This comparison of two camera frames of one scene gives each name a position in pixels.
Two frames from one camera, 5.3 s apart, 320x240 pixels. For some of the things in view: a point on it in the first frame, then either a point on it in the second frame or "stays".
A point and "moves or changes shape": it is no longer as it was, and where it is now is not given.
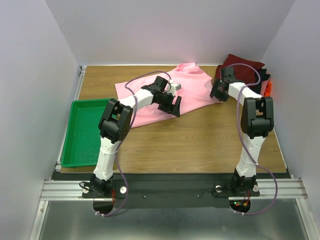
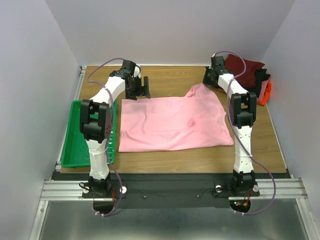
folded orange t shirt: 268,89 stays
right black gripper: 216,92 → 208,78
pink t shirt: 196,85 moves or changes shape
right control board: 242,206 stays
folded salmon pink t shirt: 263,86 stays
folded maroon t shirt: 245,70 stays
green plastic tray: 82,144 stays
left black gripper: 174,109 → 142,91
